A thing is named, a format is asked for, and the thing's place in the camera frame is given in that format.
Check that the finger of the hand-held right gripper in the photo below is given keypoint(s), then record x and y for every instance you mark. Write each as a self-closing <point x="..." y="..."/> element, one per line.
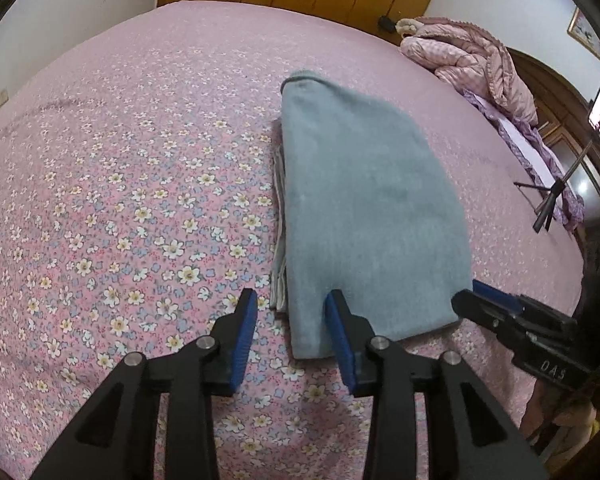
<point x="485" y="312"/>
<point x="490" y="290"/>

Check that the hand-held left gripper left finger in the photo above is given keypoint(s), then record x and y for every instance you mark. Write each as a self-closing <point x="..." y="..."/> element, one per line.
<point x="242" y="340"/>

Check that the black charger plug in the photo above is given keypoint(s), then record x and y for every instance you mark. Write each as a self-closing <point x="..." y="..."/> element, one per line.
<point x="385" y="22"/>

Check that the framed wall picture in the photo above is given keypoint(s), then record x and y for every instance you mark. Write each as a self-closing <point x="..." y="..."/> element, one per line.
<point x="587" y="35"/>

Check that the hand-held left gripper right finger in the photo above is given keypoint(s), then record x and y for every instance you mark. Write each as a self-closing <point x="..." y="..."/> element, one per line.
<point x="340" y="345"/>

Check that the white wall socket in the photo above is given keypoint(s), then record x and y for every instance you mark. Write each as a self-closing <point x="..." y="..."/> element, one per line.
<point x="2" y="98"/>

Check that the dark wooden headboard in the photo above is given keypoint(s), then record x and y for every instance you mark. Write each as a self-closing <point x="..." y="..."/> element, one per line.
<point x="555" y="90"/>

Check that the pink quilt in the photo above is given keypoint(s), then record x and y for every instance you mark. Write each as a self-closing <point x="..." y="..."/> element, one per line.
<point x="470" y="55"/>

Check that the yellow cloth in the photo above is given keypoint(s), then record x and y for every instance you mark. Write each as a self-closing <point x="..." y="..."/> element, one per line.
<point x="575" y="430"/>

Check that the grey-green pants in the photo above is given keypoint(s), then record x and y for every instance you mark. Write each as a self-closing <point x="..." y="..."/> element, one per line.
<point x="370" y="210"/>

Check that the purple pillow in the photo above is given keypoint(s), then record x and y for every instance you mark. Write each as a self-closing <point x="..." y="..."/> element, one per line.
<point x="525" y="145"/>

